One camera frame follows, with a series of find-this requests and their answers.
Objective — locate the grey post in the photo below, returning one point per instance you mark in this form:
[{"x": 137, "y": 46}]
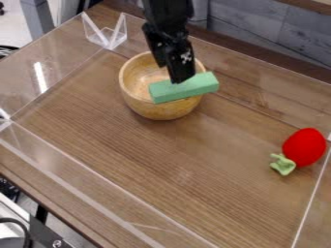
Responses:
[{"x": 38, "y": 16}]

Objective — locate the green rectangular block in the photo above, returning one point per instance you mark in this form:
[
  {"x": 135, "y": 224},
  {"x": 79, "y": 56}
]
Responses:
[{"x": 165, "y": 91}]

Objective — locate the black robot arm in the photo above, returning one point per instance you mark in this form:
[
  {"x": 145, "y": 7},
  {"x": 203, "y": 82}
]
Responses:
[{"x": 167, "y": 4}]

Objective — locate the black metal bracket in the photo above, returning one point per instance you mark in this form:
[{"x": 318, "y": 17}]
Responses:
[{"x": 43, "y": 237}]

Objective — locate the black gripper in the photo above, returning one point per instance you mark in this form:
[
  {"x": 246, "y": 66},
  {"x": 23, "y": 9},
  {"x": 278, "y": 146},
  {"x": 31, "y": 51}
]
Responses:
[{"x": 166, "y": 34}]

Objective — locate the red plush strawberry toy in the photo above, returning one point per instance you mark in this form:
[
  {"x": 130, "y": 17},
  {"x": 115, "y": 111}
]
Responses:
[{"x": 302, "y": 150}]

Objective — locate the light wooden bowl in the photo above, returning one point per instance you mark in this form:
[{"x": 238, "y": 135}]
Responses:
[{"x": 138, "y": 73}]

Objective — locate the clear acrylic enclosure wall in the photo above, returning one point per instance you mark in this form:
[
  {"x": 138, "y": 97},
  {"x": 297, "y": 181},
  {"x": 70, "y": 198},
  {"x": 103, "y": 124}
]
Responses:
[{"x": 174, "y": 184}]

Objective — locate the clear acrylic corner bracket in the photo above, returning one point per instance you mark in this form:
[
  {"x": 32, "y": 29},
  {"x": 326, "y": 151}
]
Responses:
[{"x": 107, "y": 38}]

